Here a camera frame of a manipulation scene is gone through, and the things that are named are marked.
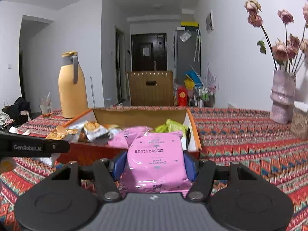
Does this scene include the wall electrical panel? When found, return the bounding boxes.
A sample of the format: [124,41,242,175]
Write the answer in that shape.
[205,10,213,33]

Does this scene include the yellow box on fridge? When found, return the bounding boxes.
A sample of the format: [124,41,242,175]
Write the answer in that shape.
[181,21,199,28]

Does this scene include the green snack bar packet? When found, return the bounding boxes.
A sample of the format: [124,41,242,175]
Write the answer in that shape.
[153,119,188,136]

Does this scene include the clear plastic storage jar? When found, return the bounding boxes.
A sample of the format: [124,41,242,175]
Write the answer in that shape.
[291,101,308,139]

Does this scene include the small cracker packet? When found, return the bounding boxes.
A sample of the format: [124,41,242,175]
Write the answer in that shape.
[46,126,78,140]

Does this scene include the dried pink roses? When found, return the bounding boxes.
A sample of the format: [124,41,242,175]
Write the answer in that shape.
[244,0,308,75]

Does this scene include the wire rack with bottles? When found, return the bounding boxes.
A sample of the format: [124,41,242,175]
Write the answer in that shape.
[193,86,216,107]

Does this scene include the pink snack packet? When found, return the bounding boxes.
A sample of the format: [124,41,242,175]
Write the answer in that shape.
[107,126,153,149]
[119,131,192,196]

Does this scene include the grey refrigerator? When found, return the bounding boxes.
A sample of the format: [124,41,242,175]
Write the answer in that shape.
[174,27,201,85]

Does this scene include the yellow thermos jug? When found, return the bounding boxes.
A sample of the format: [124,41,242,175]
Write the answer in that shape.
[58,51,88,118]

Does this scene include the white barcode cracker packet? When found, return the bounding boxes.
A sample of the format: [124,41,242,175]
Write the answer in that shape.
[83,121,108,142]

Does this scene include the glass cup with drink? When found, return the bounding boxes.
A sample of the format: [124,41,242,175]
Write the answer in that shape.
[39,92,52,118]

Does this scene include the wooden chair back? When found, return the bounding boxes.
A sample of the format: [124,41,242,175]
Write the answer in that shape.
[127,71,174,106]

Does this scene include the dark entrance door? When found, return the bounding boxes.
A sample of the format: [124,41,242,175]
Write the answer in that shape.
[131,33,168,71]

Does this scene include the pink textured vase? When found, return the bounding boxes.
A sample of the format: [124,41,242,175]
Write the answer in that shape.
[270,70,296,124]

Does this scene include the red cardboard snack box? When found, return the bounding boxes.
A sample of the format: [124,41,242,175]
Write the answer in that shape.
[56,106,202,165]

